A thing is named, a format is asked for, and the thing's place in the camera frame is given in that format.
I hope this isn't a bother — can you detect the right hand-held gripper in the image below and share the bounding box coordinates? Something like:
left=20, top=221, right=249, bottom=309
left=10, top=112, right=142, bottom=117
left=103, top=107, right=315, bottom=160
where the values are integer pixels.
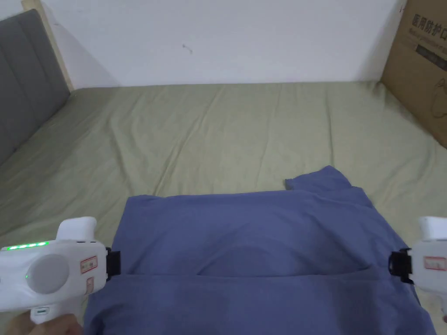
left=389, top=216, right=447, bottom=323

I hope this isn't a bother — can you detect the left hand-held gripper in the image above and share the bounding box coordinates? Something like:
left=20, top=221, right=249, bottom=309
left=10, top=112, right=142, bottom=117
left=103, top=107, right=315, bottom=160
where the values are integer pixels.
left=0, top=216, right=122, bottom=325

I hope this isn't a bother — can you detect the dark blue shirt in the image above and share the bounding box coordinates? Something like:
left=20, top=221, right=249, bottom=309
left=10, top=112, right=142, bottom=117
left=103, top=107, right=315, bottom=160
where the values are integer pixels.
left=83, top=165, right=444, bottom=335

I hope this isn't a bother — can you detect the person's left hand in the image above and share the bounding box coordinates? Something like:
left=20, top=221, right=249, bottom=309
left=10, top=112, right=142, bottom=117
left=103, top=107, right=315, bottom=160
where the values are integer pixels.
left=0, top=313, right=84, bottom=335

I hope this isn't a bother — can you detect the grey padded headboard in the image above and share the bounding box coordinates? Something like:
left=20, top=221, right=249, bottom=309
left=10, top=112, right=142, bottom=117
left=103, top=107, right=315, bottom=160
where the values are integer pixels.
left=0, top=8, right=72, bottom=166

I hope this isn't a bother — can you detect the brown cardboard carton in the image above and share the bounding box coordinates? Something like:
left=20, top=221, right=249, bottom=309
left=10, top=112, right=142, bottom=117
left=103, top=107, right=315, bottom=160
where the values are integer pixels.
left=380, top=0, right=447, bottom=149

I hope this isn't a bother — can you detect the bed with pale green sheet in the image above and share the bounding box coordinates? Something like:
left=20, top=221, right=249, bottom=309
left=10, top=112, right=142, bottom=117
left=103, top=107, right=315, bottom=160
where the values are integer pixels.
left=0, top=80, right=447, bottom=335

